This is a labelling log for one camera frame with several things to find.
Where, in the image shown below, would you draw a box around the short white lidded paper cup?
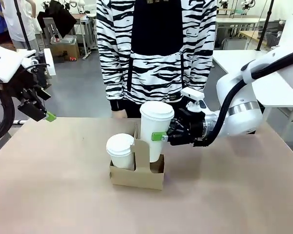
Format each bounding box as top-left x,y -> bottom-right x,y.
105,133 -> 135,171

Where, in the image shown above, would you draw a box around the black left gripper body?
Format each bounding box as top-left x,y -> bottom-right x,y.
13,64 -> 52,103

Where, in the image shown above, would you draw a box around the wooden background table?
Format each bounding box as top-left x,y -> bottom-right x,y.
238,29 -> 269,44

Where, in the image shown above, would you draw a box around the black left arm cable bundle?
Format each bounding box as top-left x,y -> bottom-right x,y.
0,84 -> 16,144

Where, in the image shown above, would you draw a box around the brown cardboard box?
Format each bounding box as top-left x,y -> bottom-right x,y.
49,35 -> 81,63

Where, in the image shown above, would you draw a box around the black cloth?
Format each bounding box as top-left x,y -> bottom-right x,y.
36,0 -> 78,39

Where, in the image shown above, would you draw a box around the black stand pole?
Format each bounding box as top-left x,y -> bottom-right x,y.
14,0 -> 32,51
255,0 -> 278,52

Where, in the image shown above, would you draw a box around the person's right forearm zebra sleeve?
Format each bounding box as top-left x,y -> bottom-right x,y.
97,43 -> 128,113

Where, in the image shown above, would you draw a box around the tall white lidded paper cup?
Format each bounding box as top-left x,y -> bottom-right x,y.
139,101 -> 175,163

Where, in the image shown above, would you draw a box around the person's left forearm zebra sleeve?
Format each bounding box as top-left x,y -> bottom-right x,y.
183,46 -> 216,98

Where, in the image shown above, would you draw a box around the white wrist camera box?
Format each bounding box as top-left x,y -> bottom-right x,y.
180,87 -> 206,113

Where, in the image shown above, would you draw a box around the brown cardboard cup carrier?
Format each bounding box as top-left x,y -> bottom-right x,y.
109,120 -> 166,191

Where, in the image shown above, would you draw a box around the long white background table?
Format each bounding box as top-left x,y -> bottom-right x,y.
216,14 -> 267,31

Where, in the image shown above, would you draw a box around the white upright panel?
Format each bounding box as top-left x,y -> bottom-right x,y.
43,48 -> 56,77

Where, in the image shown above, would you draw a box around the person torso in zebra hoodie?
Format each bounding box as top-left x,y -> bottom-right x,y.
96,0 -> 217,119

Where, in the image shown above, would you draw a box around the bystander in white shirt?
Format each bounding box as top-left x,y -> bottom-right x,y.
1,0 -> 37,49

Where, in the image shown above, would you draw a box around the person's right hand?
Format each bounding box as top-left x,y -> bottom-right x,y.
111,109 -> 128,119

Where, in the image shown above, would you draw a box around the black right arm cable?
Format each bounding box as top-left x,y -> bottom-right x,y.
192,48 -> 293,148

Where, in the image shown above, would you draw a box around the wire mesh basket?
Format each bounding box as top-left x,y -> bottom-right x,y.
265,31 -> 283,48

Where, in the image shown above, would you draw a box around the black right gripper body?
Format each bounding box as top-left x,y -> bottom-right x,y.
169,108 -> 207,147

